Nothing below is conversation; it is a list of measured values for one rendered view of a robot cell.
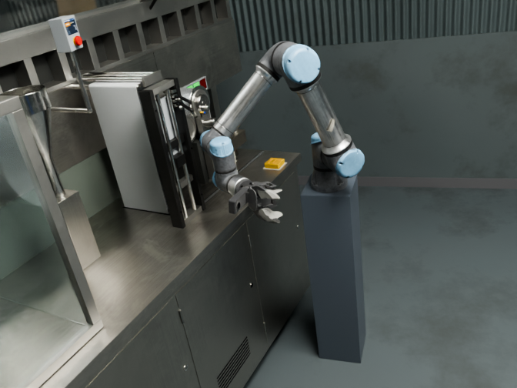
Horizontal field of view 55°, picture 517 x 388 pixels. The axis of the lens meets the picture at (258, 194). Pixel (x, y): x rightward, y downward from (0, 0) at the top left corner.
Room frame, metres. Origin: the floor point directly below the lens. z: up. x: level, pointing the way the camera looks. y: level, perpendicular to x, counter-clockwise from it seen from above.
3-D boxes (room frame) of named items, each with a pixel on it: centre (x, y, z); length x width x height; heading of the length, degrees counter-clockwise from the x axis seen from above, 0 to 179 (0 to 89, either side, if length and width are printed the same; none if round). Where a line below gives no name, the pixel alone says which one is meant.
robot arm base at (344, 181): (1.84, -0.30, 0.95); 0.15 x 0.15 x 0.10
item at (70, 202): (1.55, 0.66, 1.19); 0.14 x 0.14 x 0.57
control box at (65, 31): (1.65, 0.51, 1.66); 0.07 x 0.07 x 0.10; 72
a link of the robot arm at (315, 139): (1.83, -0.30, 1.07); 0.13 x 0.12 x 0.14; 17
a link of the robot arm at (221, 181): (1.58, 0.10, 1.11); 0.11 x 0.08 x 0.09; 32
